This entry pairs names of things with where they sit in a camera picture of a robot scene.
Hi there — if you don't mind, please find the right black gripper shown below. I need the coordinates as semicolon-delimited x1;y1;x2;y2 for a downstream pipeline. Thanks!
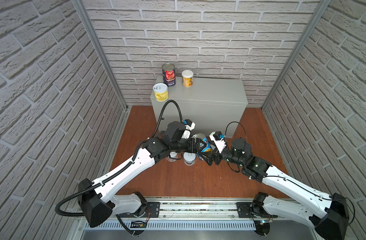
199;140;246;170

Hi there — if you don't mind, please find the blue soup can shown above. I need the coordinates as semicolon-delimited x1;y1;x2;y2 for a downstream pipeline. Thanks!
192;133;213;153

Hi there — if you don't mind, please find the yellow labelled can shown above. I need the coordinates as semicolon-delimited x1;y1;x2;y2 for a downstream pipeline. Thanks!
153;83;168;102

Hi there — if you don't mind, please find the white flat-lid can front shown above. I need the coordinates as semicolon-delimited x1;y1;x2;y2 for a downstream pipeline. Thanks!
181;70;194;88

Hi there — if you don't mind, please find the red tomato can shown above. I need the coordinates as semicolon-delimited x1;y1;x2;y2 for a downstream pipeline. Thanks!
162;63;176;87

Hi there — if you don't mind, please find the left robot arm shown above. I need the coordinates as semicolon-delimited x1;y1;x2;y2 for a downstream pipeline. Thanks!
77;120;201;228

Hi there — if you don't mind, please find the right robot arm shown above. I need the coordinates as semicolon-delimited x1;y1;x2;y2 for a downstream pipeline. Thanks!
199;137;349;240

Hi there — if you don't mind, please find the white can centre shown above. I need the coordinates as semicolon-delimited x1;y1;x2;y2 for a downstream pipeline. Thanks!
184;153;197;166

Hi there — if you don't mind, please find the white can far left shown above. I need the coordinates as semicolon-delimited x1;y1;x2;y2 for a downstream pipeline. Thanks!
167;151;178;163

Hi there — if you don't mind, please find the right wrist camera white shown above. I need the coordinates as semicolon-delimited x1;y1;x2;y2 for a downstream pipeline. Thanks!
210;131;227;153

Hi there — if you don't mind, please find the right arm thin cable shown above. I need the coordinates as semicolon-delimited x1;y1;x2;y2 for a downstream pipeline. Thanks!
224;121;356;226

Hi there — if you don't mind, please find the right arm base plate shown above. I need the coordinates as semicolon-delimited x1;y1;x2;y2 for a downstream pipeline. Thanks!
236;202;278;219

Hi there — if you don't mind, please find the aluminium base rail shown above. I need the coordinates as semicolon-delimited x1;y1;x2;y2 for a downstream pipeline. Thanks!
80;197;313;235

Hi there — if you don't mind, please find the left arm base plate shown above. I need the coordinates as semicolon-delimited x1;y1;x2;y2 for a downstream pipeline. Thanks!
119;202;160;219

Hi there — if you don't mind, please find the black corrugated cable hose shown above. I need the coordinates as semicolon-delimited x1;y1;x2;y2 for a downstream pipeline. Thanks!
54;99;184;236

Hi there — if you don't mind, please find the left aluminium corner post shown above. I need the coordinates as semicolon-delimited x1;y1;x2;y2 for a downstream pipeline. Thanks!
72;0;128;111

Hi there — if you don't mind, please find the aluminium corner post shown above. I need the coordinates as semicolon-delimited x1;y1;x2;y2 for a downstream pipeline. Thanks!
261;0;331;111
72;0;128;111

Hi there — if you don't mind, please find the right aluminium corner post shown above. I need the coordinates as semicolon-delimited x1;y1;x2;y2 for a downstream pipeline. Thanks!
261;0;331;111

